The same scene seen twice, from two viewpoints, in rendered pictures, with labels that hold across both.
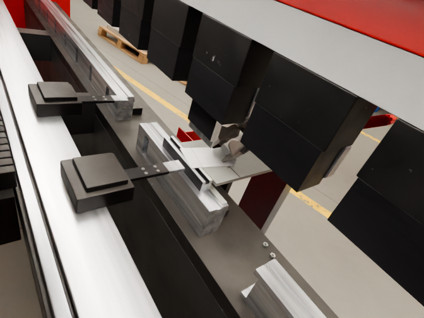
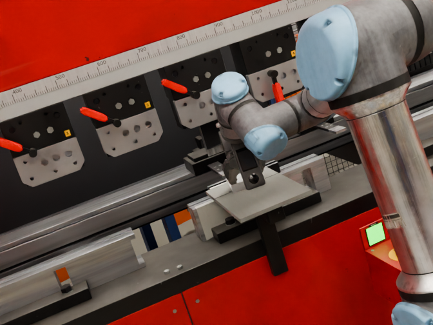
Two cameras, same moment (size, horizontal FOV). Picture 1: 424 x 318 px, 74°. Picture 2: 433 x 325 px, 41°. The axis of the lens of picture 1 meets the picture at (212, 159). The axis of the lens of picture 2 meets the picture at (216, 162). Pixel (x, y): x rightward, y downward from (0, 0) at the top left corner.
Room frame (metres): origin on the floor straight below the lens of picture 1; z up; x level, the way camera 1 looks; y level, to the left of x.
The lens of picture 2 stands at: (1.37, -1.22, 1.48)
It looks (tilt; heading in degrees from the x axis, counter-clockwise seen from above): 16 degrees down; 123
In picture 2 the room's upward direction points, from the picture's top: 17 degrees counter-clockwise
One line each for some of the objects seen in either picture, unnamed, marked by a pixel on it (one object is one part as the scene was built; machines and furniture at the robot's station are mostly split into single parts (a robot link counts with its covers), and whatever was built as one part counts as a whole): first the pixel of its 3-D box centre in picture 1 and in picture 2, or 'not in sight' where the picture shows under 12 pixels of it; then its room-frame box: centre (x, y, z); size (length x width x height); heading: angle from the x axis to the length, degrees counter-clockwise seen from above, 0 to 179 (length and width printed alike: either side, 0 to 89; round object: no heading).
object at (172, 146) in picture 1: (185, 161); (244, 179); (0.61, 0.06, 0.99); 0.20 x 0.03 x 0.03; 46
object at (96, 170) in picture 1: (132, 171); (214, 162); (0.47, 0.16, 1.01); 0.26 x 0.12 x 0.05; 136
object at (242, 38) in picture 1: (228, 70); (197, 88); (0.58, 0.03, 1.26); 0.15 x 0.09 x 0.17; 46
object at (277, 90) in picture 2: not in sight; (276, 88); (0.75, 0.11, 1.20); 0.04 x 0.02 x 0.10; 136
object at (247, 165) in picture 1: (233, 156); (255, 192); (0.70, -0.06, 1.00); 0.26 x 0.18 x 0.01; 136
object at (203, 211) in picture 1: (175, 172); (260, 196); (0.63, 0.09, 0.92); 0.39 x 0.06 x 0.10; 46
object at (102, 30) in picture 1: (141, 44); not in sight; (4.60, 1.71, 0.07); 1.20 x 0.82 x 0.14; 58
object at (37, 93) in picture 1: (84, 96); (319, 122); (0.72, 0.41, 1.01); 0.26 x 0.12 x 0.05; 136
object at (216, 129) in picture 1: (204, 119); (220, 133); (0.59, 0.05, 1.13); 0.10 x 0.02 x 0.10; 46
